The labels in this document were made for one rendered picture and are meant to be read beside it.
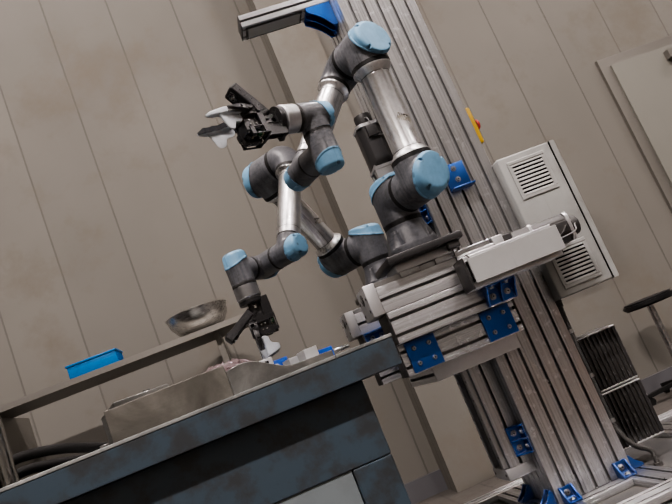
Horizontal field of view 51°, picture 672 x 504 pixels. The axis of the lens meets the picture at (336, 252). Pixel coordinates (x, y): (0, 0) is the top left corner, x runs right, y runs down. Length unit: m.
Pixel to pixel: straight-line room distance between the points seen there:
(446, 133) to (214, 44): 2.86
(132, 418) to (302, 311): 3.20
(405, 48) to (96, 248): 2.68
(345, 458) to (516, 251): 1.16
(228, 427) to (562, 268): 1.57
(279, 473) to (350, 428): 0.10
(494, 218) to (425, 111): 0.41
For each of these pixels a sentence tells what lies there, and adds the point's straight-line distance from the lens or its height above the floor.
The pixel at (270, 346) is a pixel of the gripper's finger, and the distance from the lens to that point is 2.09.
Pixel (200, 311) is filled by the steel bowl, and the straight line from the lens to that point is 3.76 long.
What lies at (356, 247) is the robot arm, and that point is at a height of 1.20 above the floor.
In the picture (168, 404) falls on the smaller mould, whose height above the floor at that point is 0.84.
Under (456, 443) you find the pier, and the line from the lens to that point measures 4.19.
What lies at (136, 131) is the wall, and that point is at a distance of 4.72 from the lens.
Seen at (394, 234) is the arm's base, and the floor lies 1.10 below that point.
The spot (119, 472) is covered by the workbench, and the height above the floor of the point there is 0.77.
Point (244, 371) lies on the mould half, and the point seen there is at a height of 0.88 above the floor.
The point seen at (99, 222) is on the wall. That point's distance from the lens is 4.57.
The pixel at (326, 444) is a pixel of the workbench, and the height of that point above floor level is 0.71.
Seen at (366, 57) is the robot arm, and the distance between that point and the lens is 2.02.
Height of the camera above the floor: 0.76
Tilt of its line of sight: 10 degrees up
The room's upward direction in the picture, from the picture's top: 22 degrees counter-clockwise
